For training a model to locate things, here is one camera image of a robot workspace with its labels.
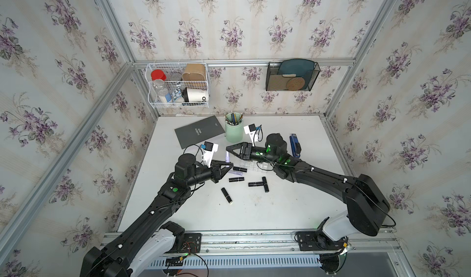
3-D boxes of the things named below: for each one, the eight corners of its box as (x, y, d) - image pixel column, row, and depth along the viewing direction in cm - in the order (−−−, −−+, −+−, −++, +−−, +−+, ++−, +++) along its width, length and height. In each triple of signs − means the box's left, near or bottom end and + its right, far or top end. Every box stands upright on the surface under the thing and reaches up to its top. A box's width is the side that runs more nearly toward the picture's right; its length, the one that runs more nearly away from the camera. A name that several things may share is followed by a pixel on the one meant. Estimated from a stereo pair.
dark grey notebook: (180, 149, 104) (178, 145, 101) (174, 132, 112) (173, 129, 110) (223, 133, 112) (223, 129, 109) (215, 118, 120) (215, 115, 117)
